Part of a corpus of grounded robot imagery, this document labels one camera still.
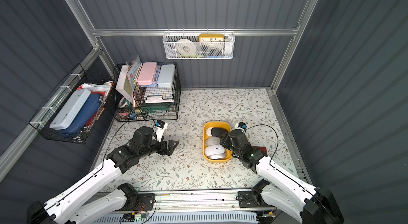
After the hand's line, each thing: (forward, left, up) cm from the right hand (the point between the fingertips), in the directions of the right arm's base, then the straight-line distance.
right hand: (227, 140), depth 83 cm
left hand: (-3, +29, +6) cm, 30 cm away
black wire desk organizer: (+26, +47, +10) cm, 55 cm away
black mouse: (+9, +5, -8) cm, 13 cm away
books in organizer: (+27, +55, +19) cm, 64 cm away
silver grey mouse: (-4, +6, -7) cm, 10 cm away
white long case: (-4, +67, +25) cm, 72 cm away
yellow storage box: (-3, -1, -10) cm, 10 cm away
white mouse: (+3, +8, -6) cm, 10 cm away
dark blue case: (0, +63, +22) cm, 67 cm away
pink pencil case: (+35, +47, +16) cm, 60 cm away
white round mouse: (+9, +10, -7) cm, 15 cm away
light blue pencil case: (+36, +36, +14) cm, 52 cm away
